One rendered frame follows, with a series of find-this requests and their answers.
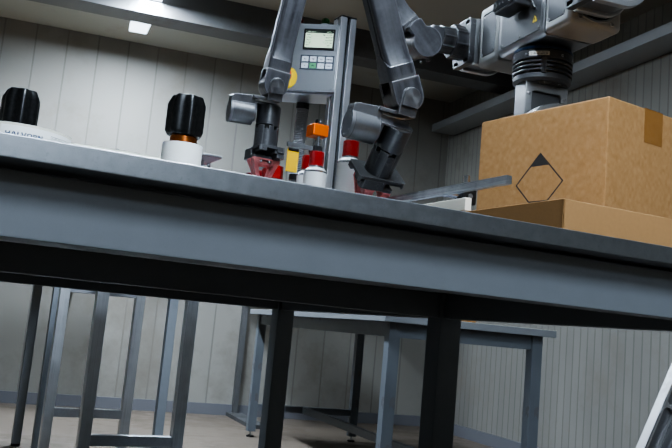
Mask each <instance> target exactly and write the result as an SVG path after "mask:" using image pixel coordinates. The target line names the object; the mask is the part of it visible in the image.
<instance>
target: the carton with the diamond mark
mask: <svg viewBox="0 0 672 448"><path fill-rule="evenodd" d="M503 175H509V176H512V184H511V185H506V186H500V187H494V188H488V189H482V190H478V192H477V207H476V210H481V209H489V208H496V207H504V206H511V205H518V204H526V203H533V202H540V201H548V200H555V199H562V198H564V199H569V200H574V201H580V202H585V203H590V204H595V205H601V206H606V207H611V208H616V209H621V210H627V211H632V212H637V213H642V214H648V215H653V216H658V217H663V218H668V219H672V118H670V117H667V116H665V115H663V114H662V113H659V112H656V111H654V110H651V109H648V108H641V107H639V106H636V105H633V104H630V103H627V102H624V101H621V100H618V99H616V98H613V97H610V96H608V97H603V98H598V99H593V100H588V101H583V102H578V103H574V104H569V105H564V106H559V107H554V108H549V109H544V110H539V111H535V112H530V113H525V114H520V115H515V116H510V117H505V118H500V119H496V120H491V121H486V122H483V123H482V133H481V148H480V162H479V177H478V180H482V179H487V178H493V177H498V176H503Z"/></svg>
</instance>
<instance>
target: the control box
mask: <svg viewBox="0 0 672 448"><path fill-rule="evenodd" d="M305 28H309V29H335V30H336V35H335V45H334V51H331V50H308V49H303V39H304V29H305ZM339 35H340V26H339V25H324V24H300V29H299V33H298V37H297V41H296V45H295V49H294V54H293V63H292V67H291V73H292V77H291V79H290V81H289V86H288V89H287V92H286V93H285V94H284V95H283V99H282V102H293V103H297V102H305V103H312V104H326V101H327V98H329V97H331V96H332V95H333V93H334V88H335V77H336V67H337V56H338V46H339ZM301 55H324V56H335V58H334V68H333V71H327V70H306V69H299V68H300V58H301Z"/></svg>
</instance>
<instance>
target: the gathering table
mask: <svg viewBox="0 0 672 448"><path fill-rule="evenodd" d="M42 288H43V286H39V285H33V291H32V298H31V305H30V312H29V319H28V326H27V333H26V340H25V347H24V354H23V361H22V368H21V375H20V382H19V388H18V395H17V402H16V409H15V416H14V423H13V430H12V437H11V445H10V446H20V442H21V435H22V428H23V421H24V414H25V407H26V400H27V393H28V386H29V379H30V372H31V365H32V358H33V351H34V344H35V337H36V330H37V323H38V316H39V309H40V302H41V295H42ZM58 296H59V287H53V291H52V298H51V305H50V313H49V320H48V327H47V334H46V341H45V348H44V355H43V362H42V369H41V377H40V384H39V391H38V398H37V405H36V412H35V419H34V426H33V433H32V440H31V448H37V446H38V439H39V432H40V425H41V417H42V410H43V403H44V396H45V389H46V382H47V374H48V367H49V360H50V353H51V346H52V339H53V331H54V324H55V317H56V310H57V303H58ZM178 302H179V300H177V299H168V305H167V313H166V322H165V330H164V338H163V347H162V355H161V363H160V372H159V380H158V388H157V397H156V405H155V413H154V422H153V430H152V435H156V436H163V429H164V421H165V412H166V404H167V395H168V387H169V378H170V370H171V362H172V353H173V345H174V336H175V328H176V319H177V311H178Z"/></svg>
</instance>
